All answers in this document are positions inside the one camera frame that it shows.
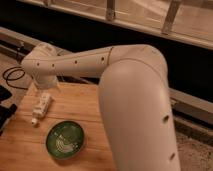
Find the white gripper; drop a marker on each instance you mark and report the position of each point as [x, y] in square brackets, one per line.
[45, 82]

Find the black object at left edge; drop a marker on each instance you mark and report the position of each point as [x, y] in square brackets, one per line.
[5, 112]

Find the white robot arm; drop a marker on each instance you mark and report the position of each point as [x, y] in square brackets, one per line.
[134, 99]

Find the green ceramic bowl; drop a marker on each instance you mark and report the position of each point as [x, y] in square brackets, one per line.
[64, 140]

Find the small white bottle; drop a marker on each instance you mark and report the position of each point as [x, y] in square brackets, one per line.
[41, 108]

